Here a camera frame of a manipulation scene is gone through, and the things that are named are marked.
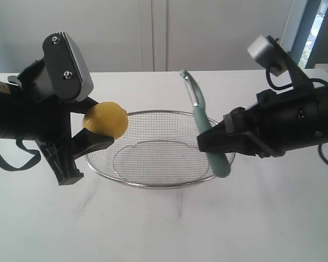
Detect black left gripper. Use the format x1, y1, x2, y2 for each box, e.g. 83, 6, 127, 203
8, 59, 114, 186

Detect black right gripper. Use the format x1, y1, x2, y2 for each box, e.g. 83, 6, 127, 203
197, 88, 314, 158

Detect yellow lemon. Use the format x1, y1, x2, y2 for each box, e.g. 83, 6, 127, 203
82, 102, 128, 140

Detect teal handled peeler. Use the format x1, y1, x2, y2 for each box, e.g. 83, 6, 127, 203
180, 70, 231, 178

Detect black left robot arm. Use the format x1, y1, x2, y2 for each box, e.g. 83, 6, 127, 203
0, 59, 114, 186

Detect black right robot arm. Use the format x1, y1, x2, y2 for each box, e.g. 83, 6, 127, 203
197, 85, 328, 158

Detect oval steel mesh basket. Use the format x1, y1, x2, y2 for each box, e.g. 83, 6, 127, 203
84, 109, 237, 189

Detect white cabinet doors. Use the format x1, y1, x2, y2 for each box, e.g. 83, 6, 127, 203
0, 1, 305, 73

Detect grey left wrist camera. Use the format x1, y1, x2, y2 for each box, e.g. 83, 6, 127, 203
42, 32, 93, 102

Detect black right camera cable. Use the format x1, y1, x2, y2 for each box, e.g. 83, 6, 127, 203
265, 65, 328, 171

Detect black camera cable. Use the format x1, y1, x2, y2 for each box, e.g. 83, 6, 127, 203
0, 136, 42, 172
265, 65, 328, 171

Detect black left camera cable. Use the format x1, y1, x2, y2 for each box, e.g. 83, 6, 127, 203
0, 136, 42, 172

